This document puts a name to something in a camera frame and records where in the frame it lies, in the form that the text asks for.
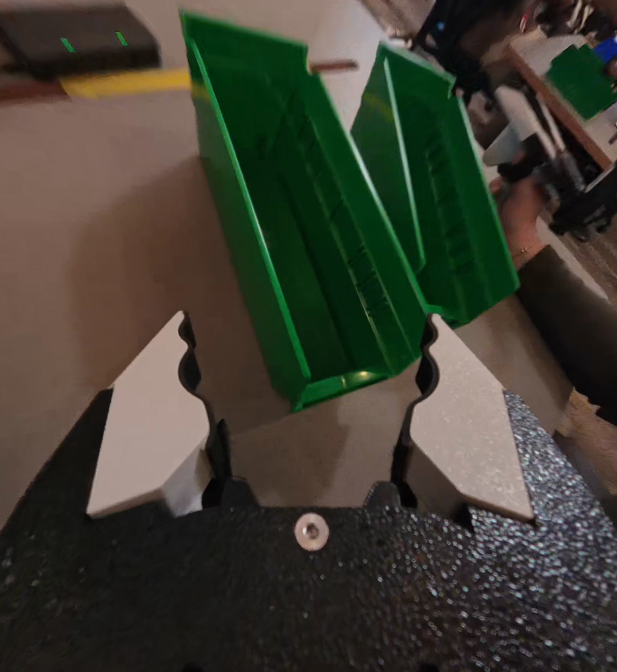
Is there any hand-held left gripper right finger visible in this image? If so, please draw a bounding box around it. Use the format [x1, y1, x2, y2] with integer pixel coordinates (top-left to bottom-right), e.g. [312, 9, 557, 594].
[390, 314, 536, 523]

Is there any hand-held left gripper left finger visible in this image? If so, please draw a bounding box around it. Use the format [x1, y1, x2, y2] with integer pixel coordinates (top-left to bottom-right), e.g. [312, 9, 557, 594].
[85, 311, 233, 520]

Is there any green plastic bin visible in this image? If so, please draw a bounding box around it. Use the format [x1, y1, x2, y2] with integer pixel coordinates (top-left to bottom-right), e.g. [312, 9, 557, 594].
[546, 43, 617, 120]
[349, 43, 520, 327]
[179, 9, 429, 413]

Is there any yellow tape strip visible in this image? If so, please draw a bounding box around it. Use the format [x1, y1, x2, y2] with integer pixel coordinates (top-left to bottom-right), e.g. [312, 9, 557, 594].
[59, 67, 210, 100]

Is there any grey table with brown edge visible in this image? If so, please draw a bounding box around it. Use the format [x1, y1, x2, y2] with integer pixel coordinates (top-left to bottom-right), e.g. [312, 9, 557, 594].
[484, 31, 617, 171]

